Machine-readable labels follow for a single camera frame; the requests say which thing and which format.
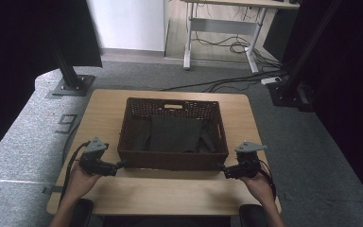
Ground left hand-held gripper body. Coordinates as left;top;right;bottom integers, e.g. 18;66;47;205
78;136;119;177

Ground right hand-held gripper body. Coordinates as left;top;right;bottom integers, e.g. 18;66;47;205
225;140;268;181

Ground brown wicker basket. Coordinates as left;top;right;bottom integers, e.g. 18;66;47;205
116;96;231;172

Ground dark cloth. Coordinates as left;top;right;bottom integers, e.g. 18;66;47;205
131;114;222;154

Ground person's right hand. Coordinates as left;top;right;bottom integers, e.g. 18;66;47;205
240;171;276;206

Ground person's left hand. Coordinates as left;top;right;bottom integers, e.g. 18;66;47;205
66;160;104;203

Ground black chair armrest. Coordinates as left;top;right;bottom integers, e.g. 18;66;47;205
69;198;95;227
239;203;268;227

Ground person's dark lap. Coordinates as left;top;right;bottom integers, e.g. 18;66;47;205
102;215;233;227

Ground white power strip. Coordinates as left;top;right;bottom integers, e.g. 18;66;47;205
260;76;283;86

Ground tall black metal stand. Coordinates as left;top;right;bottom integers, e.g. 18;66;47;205
266;0;343;114

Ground black box under desk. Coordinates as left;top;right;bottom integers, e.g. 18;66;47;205
262;8;301;62

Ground black curtain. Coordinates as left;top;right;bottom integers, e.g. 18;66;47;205
282;0;363;213
0;0;104;166

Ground white-legged wooden desk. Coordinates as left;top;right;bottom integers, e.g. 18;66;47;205
180;0;301;75

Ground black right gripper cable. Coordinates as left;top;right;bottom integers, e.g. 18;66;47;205
257;158;278;201

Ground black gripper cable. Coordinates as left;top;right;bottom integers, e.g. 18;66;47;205
257;158;278;201
58;141;91;206

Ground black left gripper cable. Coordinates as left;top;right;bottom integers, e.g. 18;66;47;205
58;141;91;206

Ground black metal stand with base plate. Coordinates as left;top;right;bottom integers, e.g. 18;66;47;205
47;34;96;97

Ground black floor cables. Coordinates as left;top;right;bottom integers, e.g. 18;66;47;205
160;69;290;94

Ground black cable bundle under desk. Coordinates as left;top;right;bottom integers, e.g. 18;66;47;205
191;31;285;69

